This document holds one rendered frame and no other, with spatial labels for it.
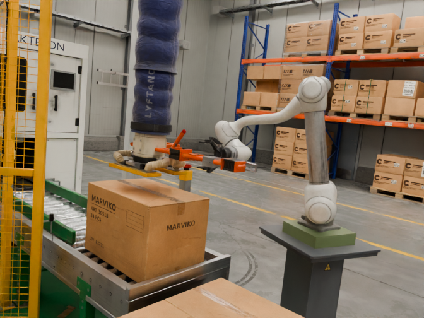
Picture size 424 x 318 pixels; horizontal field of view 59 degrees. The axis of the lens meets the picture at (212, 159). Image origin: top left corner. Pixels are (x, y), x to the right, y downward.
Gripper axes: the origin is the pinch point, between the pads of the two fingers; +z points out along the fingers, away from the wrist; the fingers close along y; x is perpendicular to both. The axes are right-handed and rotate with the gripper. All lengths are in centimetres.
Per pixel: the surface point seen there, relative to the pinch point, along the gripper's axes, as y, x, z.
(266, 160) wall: 103, 511, -835
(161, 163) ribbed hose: 4.5, 6.4, 21.7
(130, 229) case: 38, 12, 35
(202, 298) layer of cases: 64, -27, 20
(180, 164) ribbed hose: 5.7, 6.6, 8.7
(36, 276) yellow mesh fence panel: 76, 66, 57
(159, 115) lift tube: -19.1, 15.4, 17.4
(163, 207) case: 24.4, -3.9, 27.5
